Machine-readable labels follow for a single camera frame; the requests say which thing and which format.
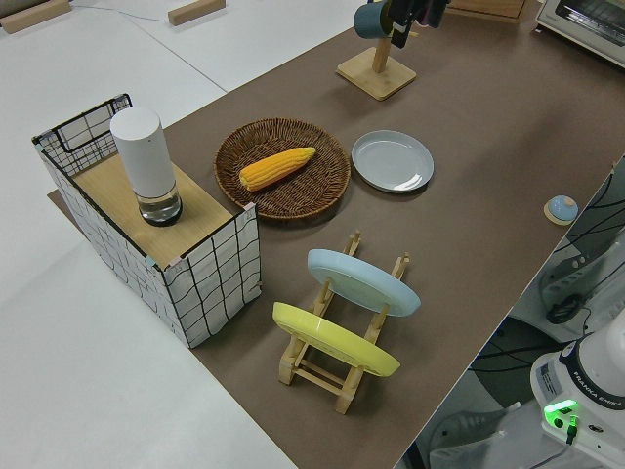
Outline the wooden mug tree stand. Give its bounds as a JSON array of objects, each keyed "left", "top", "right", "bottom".
[{"left": 335, "top": 28, "right": 418, "bottom": 103}]

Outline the dark blue mug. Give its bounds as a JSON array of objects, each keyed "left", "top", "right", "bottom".
[{"left": 353, "top": 0, "right": 395, "bottom": 40}]

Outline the white toaster oven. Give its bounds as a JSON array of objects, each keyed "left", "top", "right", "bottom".
[{"left": 534, "top": 0, "right": 625, "bottom": 69}]

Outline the wooden block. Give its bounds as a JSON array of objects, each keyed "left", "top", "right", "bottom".
[
  {"left": 0, "top": 0, "right": 72, "bottom": 34},
  {"left": 167, "top": 0, "right": 229, "bottom": 26}
]

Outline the black wire basket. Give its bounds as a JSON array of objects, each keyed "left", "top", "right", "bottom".
[{"left": 52, "top": 92, "right": 134, "bottom": 153}]

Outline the yellow plate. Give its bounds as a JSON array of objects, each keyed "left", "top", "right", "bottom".
[{"left": 271, "top": 301, "right": 402, "bottom": 378}]

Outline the brown wicker basket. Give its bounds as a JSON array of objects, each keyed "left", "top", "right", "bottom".
[{"left": 214, "top": 116, "right": 353, "bottom": 226}]

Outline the light blue plate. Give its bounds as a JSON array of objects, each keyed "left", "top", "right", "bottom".
[{"left": 307, "top": 248, "right": 422, "bottom": 318}]

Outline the brown table mat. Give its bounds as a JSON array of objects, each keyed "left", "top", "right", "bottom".
[{"left": 46, "top": 0, "right": 625, "bottom": 469}]

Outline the black coiled cable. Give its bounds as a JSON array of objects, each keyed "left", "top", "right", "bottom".
[{"left": 545, "top": 292, "right": 583, "bottom": 326}]

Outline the blue service bell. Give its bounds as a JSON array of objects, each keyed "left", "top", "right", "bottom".
[{"left": 543, "top": 194, "right": 580, "bottom": 226}]

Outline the wooden plate rack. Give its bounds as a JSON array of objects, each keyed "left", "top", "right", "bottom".
[{"left": 277, "top": 229, "right": 412, "bottom": 415}]

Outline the grid-patterned wooden shelf box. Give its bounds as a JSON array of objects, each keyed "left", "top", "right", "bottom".
[{"left": 31, "top": 92, "right": 263, "bottom": 350}]

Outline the wooden box with black handle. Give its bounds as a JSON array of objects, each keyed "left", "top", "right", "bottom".
[{"left": 446, "top": 0, "right": 529, "bottom": 23}]

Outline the gray round plate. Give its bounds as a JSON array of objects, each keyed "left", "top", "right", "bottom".
[{"left": 351, "top": 129, "right": 436, "bottom": 194}]

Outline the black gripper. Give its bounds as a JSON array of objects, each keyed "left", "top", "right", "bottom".
[{"left": 385, "top": 0, "right": 450, "bottom": 50}]

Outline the yellow corn cob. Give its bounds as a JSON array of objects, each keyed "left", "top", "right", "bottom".
[{"left": 238, "top": 146, "right": 316, "bottom": 192}]

